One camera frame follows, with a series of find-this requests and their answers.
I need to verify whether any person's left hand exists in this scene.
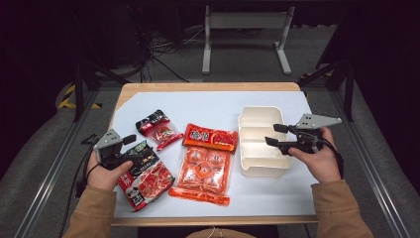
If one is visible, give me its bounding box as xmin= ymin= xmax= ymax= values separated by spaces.
xmin=86 ymin=152 xmax=135 ymax=192

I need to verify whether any hand-held gripper cable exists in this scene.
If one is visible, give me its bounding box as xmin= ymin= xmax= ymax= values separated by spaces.
xmin=58 ymin=133 xmax=100 ymax=237
xmin=321 ymin=137 xmax=345 ymax=179

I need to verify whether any large black and red packet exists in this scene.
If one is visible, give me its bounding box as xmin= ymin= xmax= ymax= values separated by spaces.
xmin=117 ymin=140 xmax=176 ymax=212

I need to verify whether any white table sheet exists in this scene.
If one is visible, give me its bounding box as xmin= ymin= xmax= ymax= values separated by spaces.
xmin=112 ymin=90 xmax=320 ymax=219

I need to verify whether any left hand-held gripper cable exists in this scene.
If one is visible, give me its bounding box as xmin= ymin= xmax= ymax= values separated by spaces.
xmin=58 ymin=133 xmax=100 ymax=237

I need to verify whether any person's right hand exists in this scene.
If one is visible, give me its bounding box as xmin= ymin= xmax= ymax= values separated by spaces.
xmin=288 ymin=127 xmax=343 ymax=184

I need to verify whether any bundle of floor cables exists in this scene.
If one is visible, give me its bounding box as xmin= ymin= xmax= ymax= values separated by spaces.
xmin=132 ymin=23 xmax=206 ymax=83

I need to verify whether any right hand-held gripper cable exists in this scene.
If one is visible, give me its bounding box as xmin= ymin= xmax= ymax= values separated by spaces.
xmin=321 ymin=137 xmax=345 ymax=179

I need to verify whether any grey metal stand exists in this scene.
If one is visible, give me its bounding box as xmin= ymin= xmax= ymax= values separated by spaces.
xmin=201 ymin=4 xmax=296 ymax=75

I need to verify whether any yellow and black floor tape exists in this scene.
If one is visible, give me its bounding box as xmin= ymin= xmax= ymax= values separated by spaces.
xmin=57 ymin=83 xmax=102 ymax=110

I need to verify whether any aluminium floor rail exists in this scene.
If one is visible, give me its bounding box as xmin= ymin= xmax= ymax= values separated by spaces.
xmin=14 ymin=88 xmax=100 ymax=238
xmin=330 ymin=88 xmax=412 ymax=238

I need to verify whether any person's torso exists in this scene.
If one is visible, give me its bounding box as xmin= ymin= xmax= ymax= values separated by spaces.
xmin=186 ymin=227 xmax=257 ymax=238

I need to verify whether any small black and red packet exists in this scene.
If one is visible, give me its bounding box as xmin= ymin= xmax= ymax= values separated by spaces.
xmin=135 ymin=109 xmax=183 ymax=152

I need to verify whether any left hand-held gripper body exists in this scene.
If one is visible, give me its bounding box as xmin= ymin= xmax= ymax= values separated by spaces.
xmin=93 ymin=128 xmax=134 ymax=171

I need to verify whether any white divided lunch box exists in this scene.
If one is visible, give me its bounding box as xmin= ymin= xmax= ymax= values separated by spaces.
xmin=237 ymin=105 xmax=295 ymax=179

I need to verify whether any black metal frame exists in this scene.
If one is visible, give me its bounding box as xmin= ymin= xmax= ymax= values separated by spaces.
xmin=67 ymin=6 xmax=132 ymax=123
xmin=298 ymin=59 xmax=357 ymax=122

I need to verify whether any orange seasoning packet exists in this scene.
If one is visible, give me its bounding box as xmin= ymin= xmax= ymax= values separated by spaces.
xmin=167 ymin=123 xmax=239 ymax=207

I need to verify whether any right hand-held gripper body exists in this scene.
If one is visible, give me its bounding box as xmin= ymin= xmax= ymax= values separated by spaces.
xmin=280 ymin=113 xmax=343 ymax=156

